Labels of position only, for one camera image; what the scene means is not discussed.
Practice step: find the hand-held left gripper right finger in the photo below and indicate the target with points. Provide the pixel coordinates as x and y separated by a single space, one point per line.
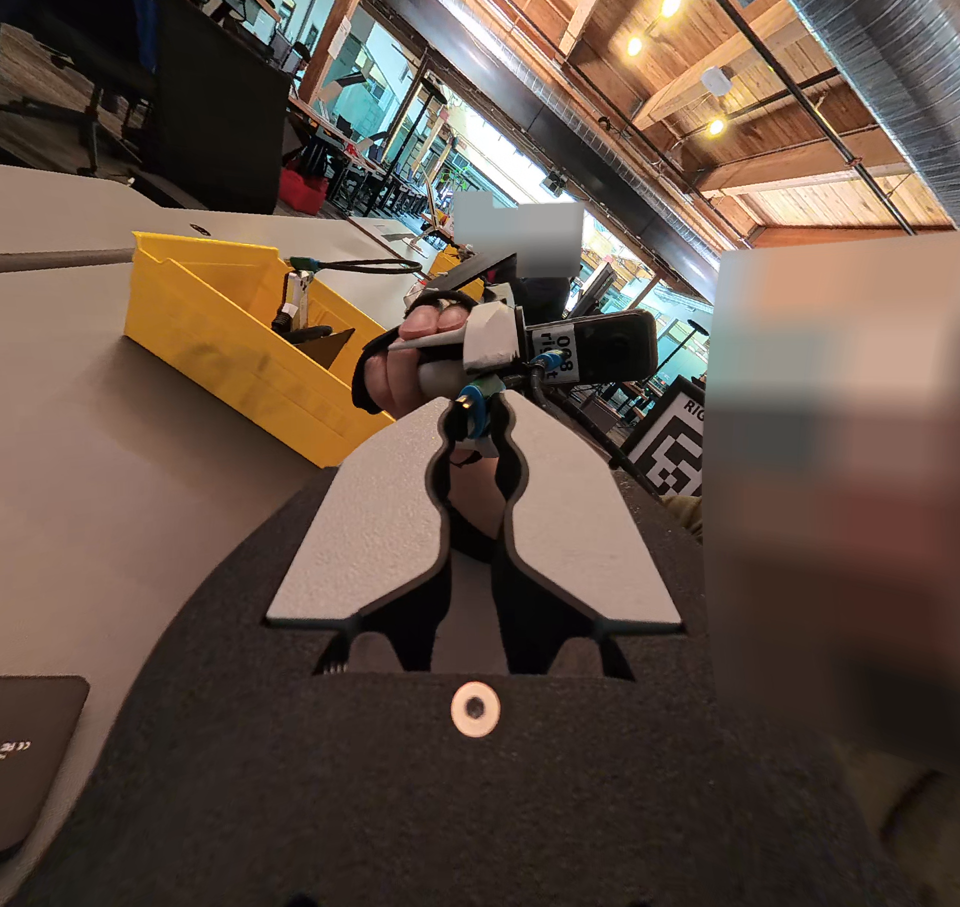
585 539

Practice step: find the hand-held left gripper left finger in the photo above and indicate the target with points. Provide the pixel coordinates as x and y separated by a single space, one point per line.
360 539

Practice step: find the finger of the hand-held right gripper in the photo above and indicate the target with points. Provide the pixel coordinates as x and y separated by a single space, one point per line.
491 341

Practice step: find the yellow plastic bin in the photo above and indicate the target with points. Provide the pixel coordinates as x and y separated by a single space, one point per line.
225 337
444 262

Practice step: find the black hdmi adapter hub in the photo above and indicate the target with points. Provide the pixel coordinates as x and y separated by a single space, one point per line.
37 757

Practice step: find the person's right hand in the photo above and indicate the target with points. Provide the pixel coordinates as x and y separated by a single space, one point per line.
397 386

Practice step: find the row of wooden desks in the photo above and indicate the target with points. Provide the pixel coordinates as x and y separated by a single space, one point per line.
352 149

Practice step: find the red plastic bin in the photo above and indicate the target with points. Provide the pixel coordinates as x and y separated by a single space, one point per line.
304 191

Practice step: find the white ceiling sensor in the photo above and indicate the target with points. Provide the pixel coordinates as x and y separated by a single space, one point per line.
716 80

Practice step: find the black partition panel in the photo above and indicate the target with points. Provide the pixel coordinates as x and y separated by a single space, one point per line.
225 97

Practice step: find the blue jacket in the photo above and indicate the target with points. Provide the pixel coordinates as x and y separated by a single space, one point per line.
150 14

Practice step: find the black office chair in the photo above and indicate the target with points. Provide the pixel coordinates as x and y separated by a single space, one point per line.
75 59

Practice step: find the silver spiral air duct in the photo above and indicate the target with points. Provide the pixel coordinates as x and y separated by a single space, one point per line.
862 37

